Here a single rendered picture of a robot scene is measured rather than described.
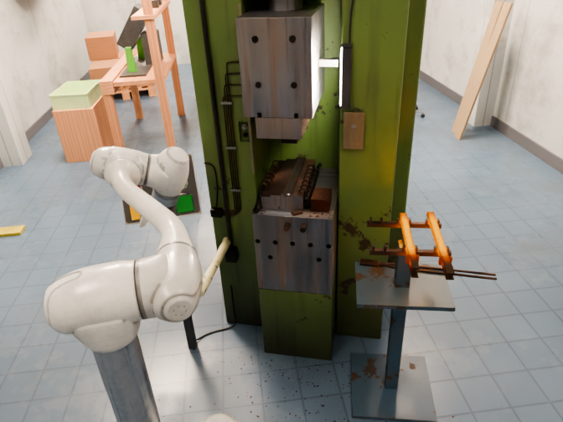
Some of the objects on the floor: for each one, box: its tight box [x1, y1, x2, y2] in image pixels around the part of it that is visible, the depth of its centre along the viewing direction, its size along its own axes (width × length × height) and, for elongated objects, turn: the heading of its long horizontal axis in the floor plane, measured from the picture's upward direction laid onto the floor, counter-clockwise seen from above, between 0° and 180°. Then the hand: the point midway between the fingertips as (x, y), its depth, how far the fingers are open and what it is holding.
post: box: [183, 316, 197, 350], centre depth 243 cm, size 4×4×108 cm
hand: (154, 236), depth 171 cm, fingers open, 13 cm apart
